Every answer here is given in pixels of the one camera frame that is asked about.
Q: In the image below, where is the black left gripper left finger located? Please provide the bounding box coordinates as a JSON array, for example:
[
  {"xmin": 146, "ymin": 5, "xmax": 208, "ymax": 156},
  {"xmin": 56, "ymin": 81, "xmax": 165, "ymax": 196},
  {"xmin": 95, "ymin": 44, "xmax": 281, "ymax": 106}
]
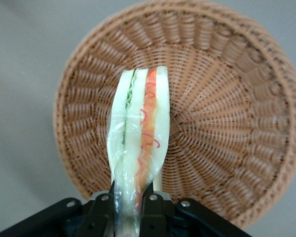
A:
[{"xmin": 77, "ymin": 182, "xmax": 115, "ymax": 237}]

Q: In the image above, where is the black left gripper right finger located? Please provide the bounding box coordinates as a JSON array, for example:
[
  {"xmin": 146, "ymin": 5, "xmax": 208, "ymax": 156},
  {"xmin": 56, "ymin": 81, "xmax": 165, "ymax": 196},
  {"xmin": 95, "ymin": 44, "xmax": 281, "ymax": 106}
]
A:
[{"xmin": 139, "ymin": 183, "xmax": 170, "ymax": 237}]

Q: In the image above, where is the triangle sandwich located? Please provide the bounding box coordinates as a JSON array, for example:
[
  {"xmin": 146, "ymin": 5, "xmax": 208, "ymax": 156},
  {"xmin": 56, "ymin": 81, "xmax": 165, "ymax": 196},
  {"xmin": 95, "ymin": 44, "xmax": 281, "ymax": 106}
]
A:
[{"xmin": 106, "ymin": 65, "xmax": 172, "ymax": 237}]

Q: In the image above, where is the round brown wicker basket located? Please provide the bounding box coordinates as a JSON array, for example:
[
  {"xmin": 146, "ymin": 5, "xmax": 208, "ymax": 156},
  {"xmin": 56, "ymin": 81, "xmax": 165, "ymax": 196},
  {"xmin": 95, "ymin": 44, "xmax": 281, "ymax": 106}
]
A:
[{"xmin": 52, "ymin": 0, "xmax": 296, "ymax": 229}]

